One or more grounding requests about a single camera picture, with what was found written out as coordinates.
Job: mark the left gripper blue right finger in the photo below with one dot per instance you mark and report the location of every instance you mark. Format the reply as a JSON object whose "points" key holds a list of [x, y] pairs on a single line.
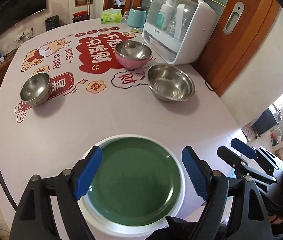
{"points": [[196, 171]]}

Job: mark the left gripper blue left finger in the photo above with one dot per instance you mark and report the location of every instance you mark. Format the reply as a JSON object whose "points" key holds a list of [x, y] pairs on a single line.
{"points": [[84, 172]]}

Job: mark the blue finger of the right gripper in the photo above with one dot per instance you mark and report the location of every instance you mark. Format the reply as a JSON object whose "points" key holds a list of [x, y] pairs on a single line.
{"points": [[243, 148], [233, 160]]}

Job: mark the white paper plate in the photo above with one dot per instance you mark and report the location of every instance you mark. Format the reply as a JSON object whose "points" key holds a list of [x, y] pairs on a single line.
{"points": [[117, 230]]}

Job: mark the green plate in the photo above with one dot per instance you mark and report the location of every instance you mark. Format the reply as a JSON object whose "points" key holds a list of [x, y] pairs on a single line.
{"points": [[137, 183]]}

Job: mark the wide steel bowl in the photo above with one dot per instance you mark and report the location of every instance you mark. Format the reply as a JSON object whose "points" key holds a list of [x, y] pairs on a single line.
{"points": [[169, 83]]}

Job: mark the pink steel bowl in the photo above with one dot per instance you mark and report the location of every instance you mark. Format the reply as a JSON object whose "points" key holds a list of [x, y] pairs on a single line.
{"points": [[132, 54]]}

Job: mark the white bottle sterilizer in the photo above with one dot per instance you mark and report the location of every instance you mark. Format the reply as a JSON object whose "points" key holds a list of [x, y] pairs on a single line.
{"points": [[178, 30]]}

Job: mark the black air fryer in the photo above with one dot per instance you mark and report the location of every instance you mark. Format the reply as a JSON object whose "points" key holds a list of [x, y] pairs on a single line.
{"points": [[52, 22]]}

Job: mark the red basket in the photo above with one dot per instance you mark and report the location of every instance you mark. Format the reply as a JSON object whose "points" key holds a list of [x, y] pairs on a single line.
{"points": [[81, 15]]}

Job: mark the green tissue box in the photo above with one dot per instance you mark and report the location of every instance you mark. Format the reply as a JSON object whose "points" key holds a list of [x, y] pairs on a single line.
{"points": [[111, 15]]}

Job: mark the teal canister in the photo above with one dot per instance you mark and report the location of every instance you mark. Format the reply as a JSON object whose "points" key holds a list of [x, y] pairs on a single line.
{"points": [[136, 17]]}

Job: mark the black television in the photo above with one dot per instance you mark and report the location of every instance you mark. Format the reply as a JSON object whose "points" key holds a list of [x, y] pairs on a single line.
{"points": [[15, 11]]}

